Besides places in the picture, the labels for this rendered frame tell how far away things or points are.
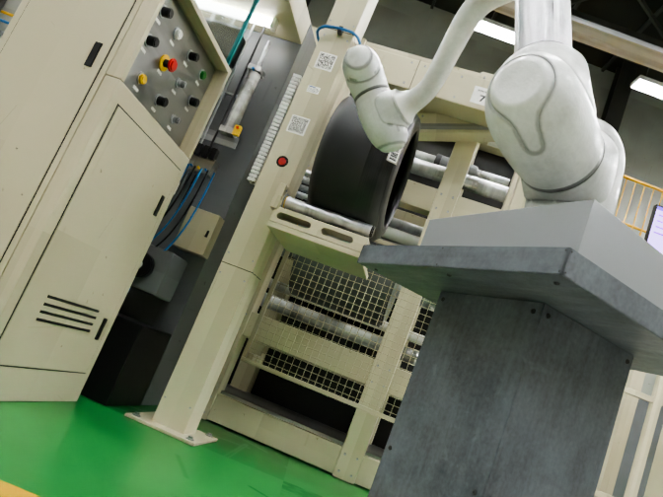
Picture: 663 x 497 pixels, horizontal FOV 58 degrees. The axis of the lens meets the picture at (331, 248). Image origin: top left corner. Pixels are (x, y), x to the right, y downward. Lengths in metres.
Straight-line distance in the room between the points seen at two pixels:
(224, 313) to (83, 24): 1.04
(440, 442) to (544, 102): 0.57
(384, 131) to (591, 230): 0.78
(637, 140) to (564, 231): 12.71
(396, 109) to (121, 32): 0.78
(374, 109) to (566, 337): 0.84
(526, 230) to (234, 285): 1.40
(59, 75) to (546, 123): 1.30
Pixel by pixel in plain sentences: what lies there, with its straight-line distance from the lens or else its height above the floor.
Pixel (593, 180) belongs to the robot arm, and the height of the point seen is 0.86.
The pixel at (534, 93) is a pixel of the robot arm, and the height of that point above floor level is 0.89.
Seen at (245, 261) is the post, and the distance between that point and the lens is 2.21.
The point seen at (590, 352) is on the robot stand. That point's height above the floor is 0.58.
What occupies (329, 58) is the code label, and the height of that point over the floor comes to 1.53.
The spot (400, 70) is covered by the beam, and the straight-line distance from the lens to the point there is 2.73.
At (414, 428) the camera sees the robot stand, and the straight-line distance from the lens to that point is 1.10.
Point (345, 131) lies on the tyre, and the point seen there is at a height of 1.17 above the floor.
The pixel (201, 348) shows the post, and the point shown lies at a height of 0.30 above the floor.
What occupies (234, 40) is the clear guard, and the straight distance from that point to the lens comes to 2.34.
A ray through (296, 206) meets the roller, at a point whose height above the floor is 0.89.
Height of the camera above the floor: 0.39
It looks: 11 degrees up
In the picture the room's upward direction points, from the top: 22 degrees clockwise
